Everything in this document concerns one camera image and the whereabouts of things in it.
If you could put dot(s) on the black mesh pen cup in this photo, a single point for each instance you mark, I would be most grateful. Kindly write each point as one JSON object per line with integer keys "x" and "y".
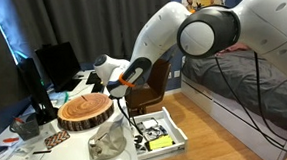
{"x": 27, "y": 129}

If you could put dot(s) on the dark grey curtain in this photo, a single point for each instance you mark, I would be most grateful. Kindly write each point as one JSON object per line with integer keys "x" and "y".
{"x": 91, "y": 26}

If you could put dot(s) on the black monitor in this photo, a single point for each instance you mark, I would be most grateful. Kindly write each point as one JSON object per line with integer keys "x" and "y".
{"x": 61, "y": 66}
{"x": 41, "y": 103}

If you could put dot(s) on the silver tin with wipes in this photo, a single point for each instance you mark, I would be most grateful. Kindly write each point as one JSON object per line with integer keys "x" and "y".
{"x": 149, "y": 123}

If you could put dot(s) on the pink pillow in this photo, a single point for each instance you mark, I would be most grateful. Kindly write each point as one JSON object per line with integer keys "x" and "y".
{"x": 234, "y": 47}

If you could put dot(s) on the brown leather chair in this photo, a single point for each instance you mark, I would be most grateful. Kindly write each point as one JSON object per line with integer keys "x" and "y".
{"x": 152, "y": 92}

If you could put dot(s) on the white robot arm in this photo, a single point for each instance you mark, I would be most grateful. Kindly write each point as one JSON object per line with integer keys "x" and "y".
{"x": 259, "y": 24}

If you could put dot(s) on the wood log slice cushion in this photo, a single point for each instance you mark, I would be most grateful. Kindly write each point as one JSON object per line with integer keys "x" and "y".
{"x": 85, "y": 112}

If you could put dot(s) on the black mouse pad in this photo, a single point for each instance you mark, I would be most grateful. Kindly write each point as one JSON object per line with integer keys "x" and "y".
{"x": 93, "y": 78}

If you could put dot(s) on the white open desk drawer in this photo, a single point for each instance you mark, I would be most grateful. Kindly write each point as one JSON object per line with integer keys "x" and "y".
{"x": 165, "y": 120}

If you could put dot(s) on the front black monitor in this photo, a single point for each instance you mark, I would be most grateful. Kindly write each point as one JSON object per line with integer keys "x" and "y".
{"x": 41, "y": 103}

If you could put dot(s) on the rear black monitor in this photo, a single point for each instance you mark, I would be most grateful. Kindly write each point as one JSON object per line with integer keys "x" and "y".
{"x": 61, "y": 66}

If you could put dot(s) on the patterned phone case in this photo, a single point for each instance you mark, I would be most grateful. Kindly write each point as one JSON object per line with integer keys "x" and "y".
{"x": 56, "y": 139}

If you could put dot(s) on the bed with grey blanket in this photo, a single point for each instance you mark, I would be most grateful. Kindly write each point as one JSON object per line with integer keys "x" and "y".
{"x": 246, "y": 95}

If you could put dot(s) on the yellow sticky note pad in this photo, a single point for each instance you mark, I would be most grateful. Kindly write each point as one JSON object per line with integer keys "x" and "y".
{"x": 161, "y": 142}

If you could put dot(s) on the silver tin with earphones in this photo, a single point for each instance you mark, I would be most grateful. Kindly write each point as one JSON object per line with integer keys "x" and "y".
{"x": 155, "y": 132}

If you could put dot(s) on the basketball players poster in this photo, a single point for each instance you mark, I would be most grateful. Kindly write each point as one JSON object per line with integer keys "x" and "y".
{"x": 194, "y": 5}

